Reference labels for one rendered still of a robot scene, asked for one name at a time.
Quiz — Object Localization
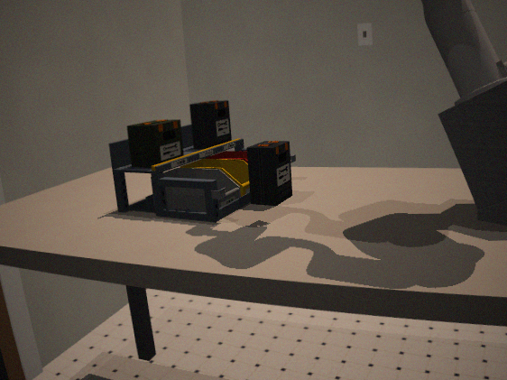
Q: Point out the red open bin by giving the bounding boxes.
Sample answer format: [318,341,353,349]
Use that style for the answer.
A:
[206,151,248,163]

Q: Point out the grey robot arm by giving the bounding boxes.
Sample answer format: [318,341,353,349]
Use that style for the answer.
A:
[421,0,507,105]

